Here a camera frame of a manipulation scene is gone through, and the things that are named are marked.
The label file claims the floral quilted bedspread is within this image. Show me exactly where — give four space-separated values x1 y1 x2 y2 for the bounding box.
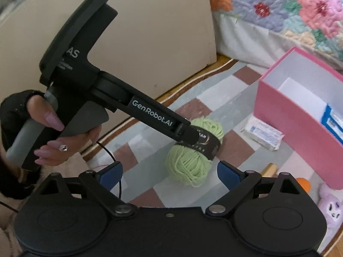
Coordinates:
209 0 342 60

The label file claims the gold cap foundation bottle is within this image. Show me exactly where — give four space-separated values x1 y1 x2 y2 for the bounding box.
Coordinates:
261 163 278 178

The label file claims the small white soap pack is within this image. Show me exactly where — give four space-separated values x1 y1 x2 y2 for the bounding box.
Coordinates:
241 115 284 151

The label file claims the thin black cable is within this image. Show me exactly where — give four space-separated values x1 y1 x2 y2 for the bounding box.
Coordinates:
0 141 123 215

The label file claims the pink storage box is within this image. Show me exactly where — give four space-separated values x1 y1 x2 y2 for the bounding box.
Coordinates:
253 47 342 190

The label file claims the purple plush toy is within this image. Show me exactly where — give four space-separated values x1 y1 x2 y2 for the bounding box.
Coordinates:
317 183 342 231

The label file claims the green yarn ball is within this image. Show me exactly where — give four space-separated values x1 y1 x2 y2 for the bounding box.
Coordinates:
166 117 224 187

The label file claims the orange makeup sponge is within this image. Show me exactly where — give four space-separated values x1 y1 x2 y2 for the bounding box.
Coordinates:
296 178 311 193

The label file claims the checkered grey brown rug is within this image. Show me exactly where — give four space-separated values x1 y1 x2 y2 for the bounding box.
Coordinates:
80 57 343 252

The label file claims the left hand with ring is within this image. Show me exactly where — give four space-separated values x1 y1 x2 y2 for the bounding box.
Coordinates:
27 95 102 166

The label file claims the blue wet wipes pack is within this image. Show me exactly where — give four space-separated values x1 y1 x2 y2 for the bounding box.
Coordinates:
321 105 343 143

